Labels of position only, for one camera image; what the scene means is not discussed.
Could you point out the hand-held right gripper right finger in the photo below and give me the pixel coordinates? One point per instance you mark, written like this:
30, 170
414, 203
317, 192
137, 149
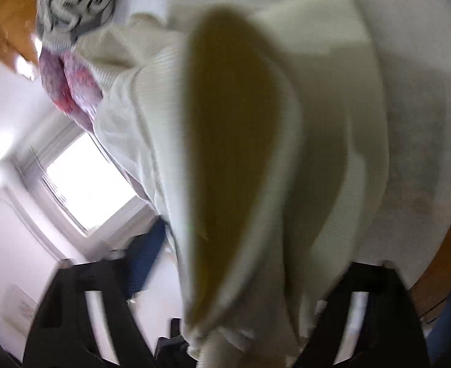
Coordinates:
386, 314

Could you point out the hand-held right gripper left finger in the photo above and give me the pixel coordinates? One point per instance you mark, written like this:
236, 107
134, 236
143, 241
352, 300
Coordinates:
145, 257

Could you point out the white button jacket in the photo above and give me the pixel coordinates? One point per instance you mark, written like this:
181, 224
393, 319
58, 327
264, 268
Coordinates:
164, 142

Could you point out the window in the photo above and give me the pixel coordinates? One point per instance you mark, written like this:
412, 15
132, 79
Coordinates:
91, 184

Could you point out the white air conditioner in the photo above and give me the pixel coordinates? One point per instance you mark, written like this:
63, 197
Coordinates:
20, 308

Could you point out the purple floral quilt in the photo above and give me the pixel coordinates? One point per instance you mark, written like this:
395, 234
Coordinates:
76, 84

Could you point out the bed with floral sheet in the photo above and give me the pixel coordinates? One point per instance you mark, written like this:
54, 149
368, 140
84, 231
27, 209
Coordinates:
421, 84

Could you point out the grey checkered garment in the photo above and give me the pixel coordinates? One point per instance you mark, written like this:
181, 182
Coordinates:
76, 4

